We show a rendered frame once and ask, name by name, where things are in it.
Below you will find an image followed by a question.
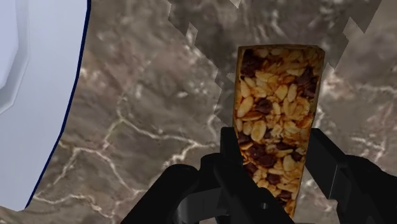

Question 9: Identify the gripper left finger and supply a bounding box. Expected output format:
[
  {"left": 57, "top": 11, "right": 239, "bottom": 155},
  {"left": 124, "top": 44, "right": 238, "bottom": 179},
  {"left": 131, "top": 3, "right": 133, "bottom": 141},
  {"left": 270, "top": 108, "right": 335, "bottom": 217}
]
[{"left": 120, "top": 126, "right": 295, "bottom": 224}]

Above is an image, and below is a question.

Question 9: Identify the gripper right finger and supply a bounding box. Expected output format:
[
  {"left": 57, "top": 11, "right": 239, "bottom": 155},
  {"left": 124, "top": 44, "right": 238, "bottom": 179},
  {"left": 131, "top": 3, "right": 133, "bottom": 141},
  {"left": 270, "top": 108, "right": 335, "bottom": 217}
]
[{"left": 304, "top": 127, "right": 397, "bottom": 224}]

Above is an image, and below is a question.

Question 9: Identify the granola bar with chocolate chips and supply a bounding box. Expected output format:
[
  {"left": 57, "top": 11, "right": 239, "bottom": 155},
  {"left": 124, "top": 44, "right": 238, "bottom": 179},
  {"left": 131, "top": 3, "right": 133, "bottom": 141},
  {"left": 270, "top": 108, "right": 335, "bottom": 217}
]
[{"left": 232, "top": 44, "right": 326, "bottom": 218}]

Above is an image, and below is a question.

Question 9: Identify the white plate with blue rim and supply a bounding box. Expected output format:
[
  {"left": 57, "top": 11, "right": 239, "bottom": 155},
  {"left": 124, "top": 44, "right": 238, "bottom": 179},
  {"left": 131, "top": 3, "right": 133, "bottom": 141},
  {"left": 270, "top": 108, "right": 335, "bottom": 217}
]
[{"left": 0, "top": 0, "right": 92, "bottom": 213}]

